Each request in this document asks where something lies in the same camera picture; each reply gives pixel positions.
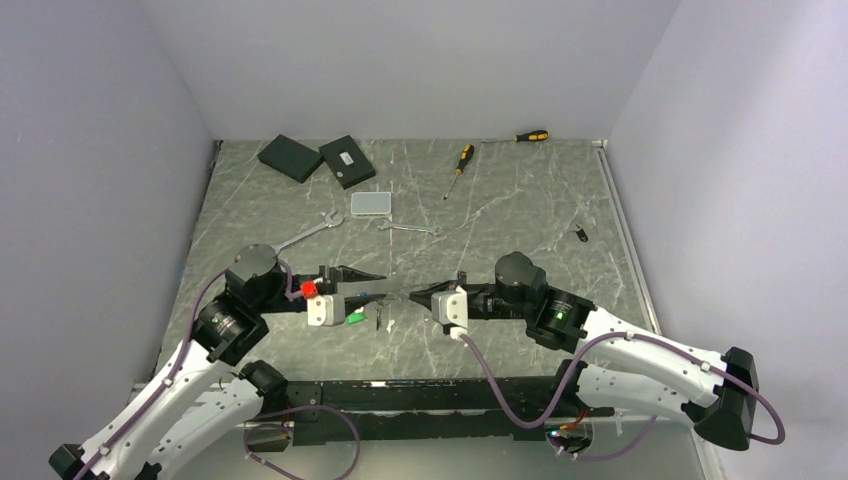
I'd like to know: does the key with green tag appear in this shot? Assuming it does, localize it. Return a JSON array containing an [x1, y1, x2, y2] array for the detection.
[[345, 312, 367, 325]]

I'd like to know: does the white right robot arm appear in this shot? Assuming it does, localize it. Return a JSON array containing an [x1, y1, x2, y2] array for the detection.
[[409, 252, 759, 451]]

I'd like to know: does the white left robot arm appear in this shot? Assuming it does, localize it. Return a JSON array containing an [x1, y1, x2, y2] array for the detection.
[[49, 244, 381, 479]]

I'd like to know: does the large silver wrench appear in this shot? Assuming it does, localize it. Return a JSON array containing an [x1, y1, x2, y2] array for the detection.
[[274, 209, 345, 253]]

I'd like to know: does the small silver wrench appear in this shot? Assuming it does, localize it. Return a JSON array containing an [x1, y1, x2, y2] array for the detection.
[[376, 219, 442, 236]]

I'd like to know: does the black box with label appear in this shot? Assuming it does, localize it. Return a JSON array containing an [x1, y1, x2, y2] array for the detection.
[[319, 135, 376, 190]]

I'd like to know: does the black flat box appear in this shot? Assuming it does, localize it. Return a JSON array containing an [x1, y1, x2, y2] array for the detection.
[[257, 135, 324, 184]]

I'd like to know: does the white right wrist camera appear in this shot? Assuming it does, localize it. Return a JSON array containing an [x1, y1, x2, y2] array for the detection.
[[430, 286, 469, 340]]

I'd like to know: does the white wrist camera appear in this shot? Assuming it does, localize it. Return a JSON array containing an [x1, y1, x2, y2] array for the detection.
[[306, 294, 347, 327], [430, 286, 469, 340]]

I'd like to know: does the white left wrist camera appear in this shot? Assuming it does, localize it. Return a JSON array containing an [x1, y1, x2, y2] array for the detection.
[[306, 294, 347, 327]]

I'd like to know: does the white network switch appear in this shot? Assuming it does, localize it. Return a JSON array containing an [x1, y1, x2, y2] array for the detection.
[[350, 191, 392, 218]]

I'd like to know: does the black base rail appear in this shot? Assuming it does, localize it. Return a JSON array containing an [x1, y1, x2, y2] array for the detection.
[[264, 376, 615, 446]]

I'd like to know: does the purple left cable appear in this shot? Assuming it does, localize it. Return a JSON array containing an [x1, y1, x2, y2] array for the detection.
[[242, 398, 364, 480]]

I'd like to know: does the orange black screwdriver at wall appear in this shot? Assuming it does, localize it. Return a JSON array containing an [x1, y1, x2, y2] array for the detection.
[[482, 130, 549, 144]]

